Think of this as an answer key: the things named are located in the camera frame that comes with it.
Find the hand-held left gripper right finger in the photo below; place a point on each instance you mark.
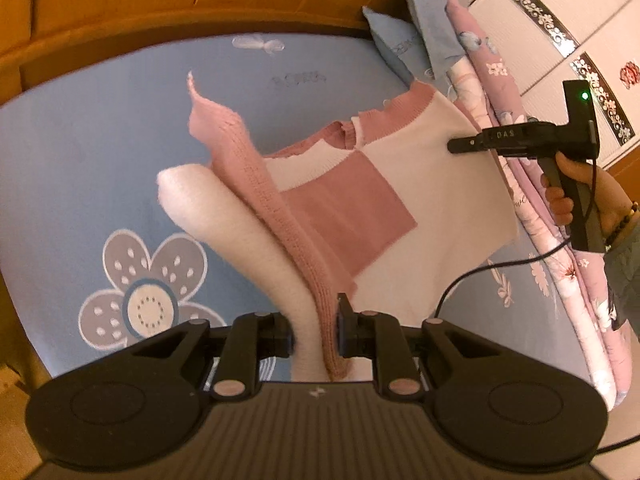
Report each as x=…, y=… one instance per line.
x=344, y=332

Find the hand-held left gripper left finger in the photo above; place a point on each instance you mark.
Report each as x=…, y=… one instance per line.
x=282, y=340

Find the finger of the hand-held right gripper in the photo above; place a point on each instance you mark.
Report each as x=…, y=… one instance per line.
x=467, y=143

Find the pink and white knit sweater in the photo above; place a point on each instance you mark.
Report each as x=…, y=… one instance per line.
x=350, y=200

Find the person's right hand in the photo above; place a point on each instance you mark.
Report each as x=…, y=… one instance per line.
x=610, y=200

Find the blue pillow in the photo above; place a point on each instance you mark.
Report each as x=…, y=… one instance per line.
x=395, y=40
x=435, y=5

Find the pink floral quilt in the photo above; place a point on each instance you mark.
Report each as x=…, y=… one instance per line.
x=565, y=270

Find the bed with blue floral sheet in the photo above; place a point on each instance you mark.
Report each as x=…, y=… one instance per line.
x=100, y=135

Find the wooden headboard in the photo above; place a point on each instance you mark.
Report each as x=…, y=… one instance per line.
x=200, y=0

